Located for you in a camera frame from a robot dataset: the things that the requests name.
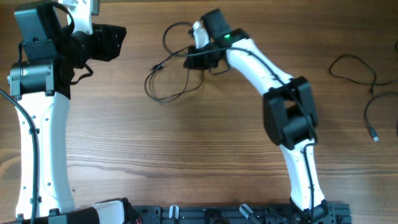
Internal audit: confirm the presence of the thin black USB cable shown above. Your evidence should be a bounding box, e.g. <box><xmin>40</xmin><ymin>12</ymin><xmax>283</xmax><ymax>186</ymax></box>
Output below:
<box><xmin>328</xmin><ymin>54</ymin><xmax>398</xmax><ymax>96</ymax></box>

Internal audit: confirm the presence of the thick black USB cable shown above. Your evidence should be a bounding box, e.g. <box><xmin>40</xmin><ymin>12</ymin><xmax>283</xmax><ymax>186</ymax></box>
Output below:
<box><xmin>363</xmin><ymin>91</ymin><xmax>398</xmax><ymax>143</ymax></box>

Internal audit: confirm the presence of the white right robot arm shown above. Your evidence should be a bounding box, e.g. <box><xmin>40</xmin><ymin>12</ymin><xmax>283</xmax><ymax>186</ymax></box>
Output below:
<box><xmin>184</xmin><ymin>9</ymin><xmax>328</xmax><ymax>223</ymax></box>

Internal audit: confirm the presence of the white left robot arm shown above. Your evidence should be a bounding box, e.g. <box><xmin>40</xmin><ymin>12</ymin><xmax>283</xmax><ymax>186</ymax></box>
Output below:
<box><xmin>4</xmin><ymin>0</ymin><xmax>128</xmax><ymax>223</ymax></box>

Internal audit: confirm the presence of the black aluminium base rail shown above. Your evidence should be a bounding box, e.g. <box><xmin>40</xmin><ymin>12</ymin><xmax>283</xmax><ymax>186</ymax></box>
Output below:
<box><xmin>128</xmin><ymin>203</ymin><xmax>353</xmax><ymax>224</ymax></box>

